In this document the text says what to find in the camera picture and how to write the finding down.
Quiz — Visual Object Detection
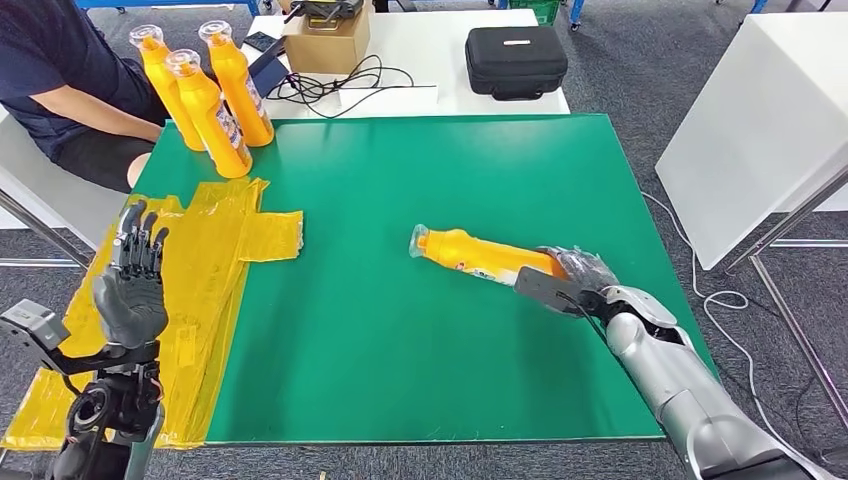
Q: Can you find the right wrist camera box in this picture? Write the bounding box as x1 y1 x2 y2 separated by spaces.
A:
513 266 588 318

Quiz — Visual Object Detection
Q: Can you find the yellow taped cardboard sheet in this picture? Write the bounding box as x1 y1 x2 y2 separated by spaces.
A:
0 177 305 452

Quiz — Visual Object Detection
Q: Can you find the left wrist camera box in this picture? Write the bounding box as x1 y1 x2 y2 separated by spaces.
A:
0 299 160 377

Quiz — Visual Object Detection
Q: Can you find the black phone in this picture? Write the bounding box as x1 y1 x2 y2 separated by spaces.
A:
241 31 281 54

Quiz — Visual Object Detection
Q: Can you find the white floor cable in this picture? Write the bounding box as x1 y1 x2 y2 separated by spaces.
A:
641 192 829 480

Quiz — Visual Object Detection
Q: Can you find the brown cardboard box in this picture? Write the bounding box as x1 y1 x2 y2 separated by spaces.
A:
281 5 372 75

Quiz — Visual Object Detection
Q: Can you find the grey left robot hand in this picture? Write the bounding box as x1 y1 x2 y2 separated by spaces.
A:
92 200 171 350

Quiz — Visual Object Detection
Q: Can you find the green plastic crate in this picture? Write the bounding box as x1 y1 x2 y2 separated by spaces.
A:
508 0 562 26

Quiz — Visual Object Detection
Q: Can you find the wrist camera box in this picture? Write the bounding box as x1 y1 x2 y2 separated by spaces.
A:
513 266 588 318
0 299 160 377

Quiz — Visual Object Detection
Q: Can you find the black zip carrying case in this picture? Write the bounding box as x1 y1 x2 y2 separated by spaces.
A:
464 25 570 103

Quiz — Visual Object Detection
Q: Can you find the black cable tangle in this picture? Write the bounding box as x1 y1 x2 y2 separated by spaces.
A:
266 54 439 121

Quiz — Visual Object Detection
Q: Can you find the black remote controller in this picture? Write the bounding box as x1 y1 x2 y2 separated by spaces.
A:
284 0 366 22

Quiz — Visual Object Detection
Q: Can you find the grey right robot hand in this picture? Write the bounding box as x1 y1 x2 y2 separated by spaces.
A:
537 245 621 298

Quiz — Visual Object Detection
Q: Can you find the white bench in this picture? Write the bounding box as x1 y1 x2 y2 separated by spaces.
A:
0 109 128 270

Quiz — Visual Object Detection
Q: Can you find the seated person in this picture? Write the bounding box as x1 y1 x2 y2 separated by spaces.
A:
0 0 172 194

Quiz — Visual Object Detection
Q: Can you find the blue metal rack frame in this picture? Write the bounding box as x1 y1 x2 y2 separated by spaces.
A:
568 0 770 33
72 0 263 18

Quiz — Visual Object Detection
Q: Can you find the blue tablet folio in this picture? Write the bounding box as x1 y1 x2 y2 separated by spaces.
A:
246 36 291 99

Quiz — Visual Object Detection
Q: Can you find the green table mat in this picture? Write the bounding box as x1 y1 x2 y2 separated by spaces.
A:
129 113 722 447

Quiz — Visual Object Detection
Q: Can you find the orange detergent bottle clear cap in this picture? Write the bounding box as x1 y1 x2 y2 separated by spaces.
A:
164 48 254 180
197 19 276 148
129 24 207 153
408 223 571 288

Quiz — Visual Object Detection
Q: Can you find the white side table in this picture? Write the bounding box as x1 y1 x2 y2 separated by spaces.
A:
655 13 848 435

